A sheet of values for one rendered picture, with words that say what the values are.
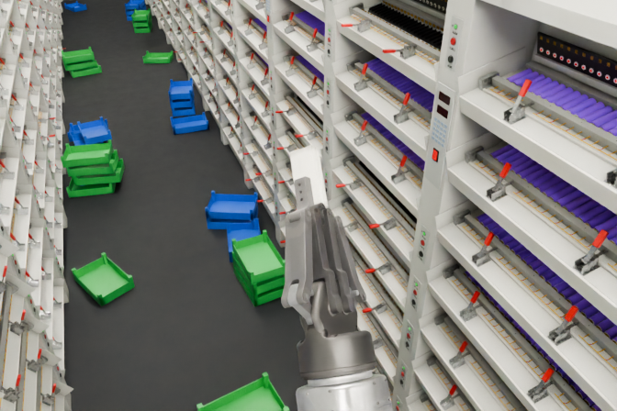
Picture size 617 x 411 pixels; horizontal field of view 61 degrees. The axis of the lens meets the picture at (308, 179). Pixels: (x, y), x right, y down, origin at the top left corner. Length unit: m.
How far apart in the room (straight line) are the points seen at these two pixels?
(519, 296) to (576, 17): 0.65
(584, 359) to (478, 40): 0.72
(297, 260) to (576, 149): 0.73
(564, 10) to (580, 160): 0.27
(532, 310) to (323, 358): 0.88
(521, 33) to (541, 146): 0.33
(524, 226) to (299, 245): 0.79
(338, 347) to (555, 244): 0.77
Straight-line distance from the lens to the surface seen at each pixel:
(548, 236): 1.21
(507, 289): 1.36
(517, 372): 1.46
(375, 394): 0.51
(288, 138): 2.74
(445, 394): 1.87
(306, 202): 0.54
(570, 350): 1.28
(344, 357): 0.50
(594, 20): 1.01
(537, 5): 1.10
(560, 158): 1.10
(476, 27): 1.26
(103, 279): 3.20
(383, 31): 1.68
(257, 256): 2.89
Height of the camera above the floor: 2.05
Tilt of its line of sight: 33 degrees down
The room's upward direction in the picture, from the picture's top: straight up
